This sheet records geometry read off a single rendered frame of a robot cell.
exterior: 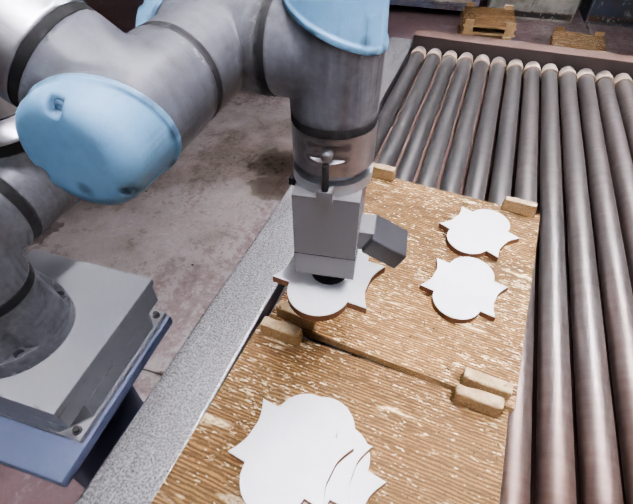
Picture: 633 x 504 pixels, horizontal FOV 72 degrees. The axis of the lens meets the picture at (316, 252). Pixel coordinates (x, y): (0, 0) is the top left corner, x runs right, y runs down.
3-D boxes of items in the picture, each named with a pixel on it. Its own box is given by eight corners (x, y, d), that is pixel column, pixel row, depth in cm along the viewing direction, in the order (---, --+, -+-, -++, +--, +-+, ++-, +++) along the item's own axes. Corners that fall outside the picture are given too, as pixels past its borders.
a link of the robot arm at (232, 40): (86, 10, 30) (236, 26, 27) (171, -34, 37) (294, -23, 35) (124, 116, 35) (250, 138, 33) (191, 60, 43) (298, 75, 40)
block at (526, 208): (499, 210, 82) (504, 199, 80) (501, 204, 83) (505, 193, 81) (533, 219, 80) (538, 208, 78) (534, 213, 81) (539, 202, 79)
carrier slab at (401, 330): (269, 322, 66) (268, 316, 65) (361, 176, 92) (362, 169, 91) (511, 414, 56) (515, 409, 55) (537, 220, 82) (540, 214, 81)
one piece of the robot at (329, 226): (426, 179, 35) (398, 305, 46) (427, 123, 41) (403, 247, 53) (280, 163, 36) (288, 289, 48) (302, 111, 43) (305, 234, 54)
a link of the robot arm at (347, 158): (381, 101, 40) (373, 149, 34) (376, 145, 43) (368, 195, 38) (301, 94, 41) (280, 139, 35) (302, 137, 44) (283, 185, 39)
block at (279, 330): (260, 335, 62) (258, 323, 60) (266, 325, 64) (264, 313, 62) (298, 348, 61) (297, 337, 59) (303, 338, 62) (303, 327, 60)
